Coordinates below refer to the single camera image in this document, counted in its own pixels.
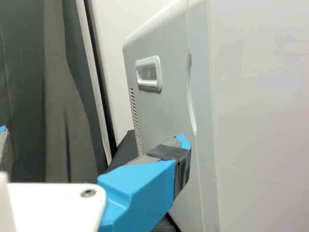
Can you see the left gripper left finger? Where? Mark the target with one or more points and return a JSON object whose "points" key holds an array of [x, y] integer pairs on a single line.
{"points": [[3, 142]]}

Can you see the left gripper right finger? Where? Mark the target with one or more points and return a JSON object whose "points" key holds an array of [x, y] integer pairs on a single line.
{"points": [[140, 193]]}

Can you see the white box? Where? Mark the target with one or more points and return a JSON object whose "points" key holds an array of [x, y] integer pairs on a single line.
{"points": [[241, 116]]}

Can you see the white panel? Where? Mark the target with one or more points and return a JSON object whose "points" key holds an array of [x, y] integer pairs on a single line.
{"points": [[108, 48]]}

